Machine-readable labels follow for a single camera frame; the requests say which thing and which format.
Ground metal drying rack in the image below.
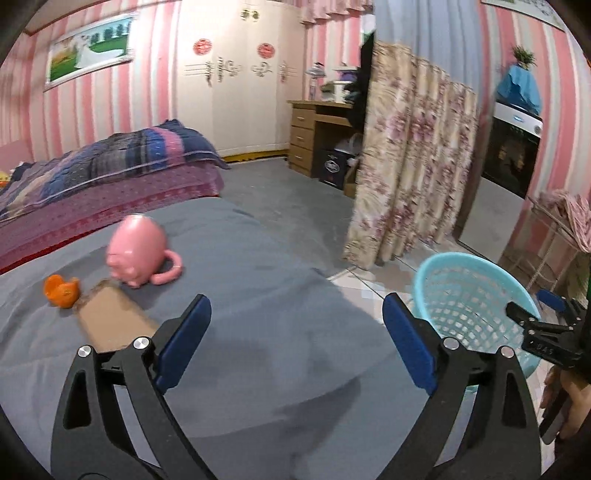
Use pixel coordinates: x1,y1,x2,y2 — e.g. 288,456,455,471
501,194,591,296

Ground cardboard box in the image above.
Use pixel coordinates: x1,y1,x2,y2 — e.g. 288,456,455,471
344,159,365,199

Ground grey blanket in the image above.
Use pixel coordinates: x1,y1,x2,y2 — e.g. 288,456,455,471
0,196,462,480

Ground brown rectangular tray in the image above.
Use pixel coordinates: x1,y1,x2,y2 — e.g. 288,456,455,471
74,279,160,356

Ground orange duck toy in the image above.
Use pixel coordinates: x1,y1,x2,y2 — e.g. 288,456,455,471
44,274,81,309

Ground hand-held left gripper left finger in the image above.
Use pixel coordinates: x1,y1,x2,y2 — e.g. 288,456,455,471
51,294,218,480

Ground framed wall picture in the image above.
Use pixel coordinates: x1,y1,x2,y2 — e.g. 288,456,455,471
44,11,139,88

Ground wooden desk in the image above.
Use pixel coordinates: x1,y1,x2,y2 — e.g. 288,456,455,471
287,99,365,178

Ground white wardrobe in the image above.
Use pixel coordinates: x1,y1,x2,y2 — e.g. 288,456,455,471
175,0,319,158

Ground black hanging garment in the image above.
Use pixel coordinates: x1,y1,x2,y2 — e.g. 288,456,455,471
348,30,376,130

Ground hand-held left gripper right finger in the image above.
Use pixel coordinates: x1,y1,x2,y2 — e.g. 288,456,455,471
376,292,542,480

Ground pink curtain valance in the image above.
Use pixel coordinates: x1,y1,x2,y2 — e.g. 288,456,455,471
305,0,375,24

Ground white and black appliance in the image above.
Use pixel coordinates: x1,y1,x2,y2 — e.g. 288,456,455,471
455,99,544,264

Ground small potted plant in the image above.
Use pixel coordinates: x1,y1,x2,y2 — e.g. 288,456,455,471
512,45,536,70

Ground blue cloth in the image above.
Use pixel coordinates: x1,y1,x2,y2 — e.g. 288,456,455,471
496,65,543,114

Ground black box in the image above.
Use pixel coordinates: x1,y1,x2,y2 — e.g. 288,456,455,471
311,147,354,190

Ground floral and blue curtain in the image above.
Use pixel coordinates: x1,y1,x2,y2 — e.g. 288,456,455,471
342,0,485,271

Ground pink striped cloth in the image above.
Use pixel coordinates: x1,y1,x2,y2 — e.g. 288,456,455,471
538,188,591,254

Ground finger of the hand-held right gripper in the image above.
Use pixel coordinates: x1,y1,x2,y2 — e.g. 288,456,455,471
536,290,583,320
505,301,573,341

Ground turquoise plastic basket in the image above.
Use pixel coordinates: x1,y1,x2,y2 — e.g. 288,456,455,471
412,252,541,395

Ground plaid quilt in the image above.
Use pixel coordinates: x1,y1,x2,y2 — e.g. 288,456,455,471
0,119,227,222

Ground small table lamp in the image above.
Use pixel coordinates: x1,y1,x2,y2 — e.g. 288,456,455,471
308,65,326,100

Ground person's right hand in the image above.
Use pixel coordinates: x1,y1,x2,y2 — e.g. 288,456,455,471
539,367,591,441

